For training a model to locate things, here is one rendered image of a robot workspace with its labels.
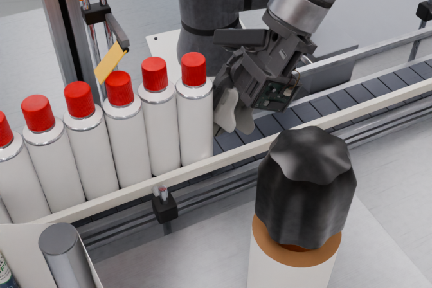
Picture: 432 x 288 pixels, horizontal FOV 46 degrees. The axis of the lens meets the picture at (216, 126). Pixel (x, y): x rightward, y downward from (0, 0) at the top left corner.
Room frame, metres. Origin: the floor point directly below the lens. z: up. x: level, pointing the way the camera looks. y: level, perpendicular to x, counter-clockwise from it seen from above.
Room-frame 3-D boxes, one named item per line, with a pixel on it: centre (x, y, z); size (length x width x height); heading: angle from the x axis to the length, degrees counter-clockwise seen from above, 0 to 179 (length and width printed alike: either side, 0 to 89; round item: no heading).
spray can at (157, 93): (0.53, 0.08, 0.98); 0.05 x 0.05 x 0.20
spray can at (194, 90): (0.54, 0.03, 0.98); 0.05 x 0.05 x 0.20
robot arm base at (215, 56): (0.88, 0.01, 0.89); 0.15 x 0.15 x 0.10
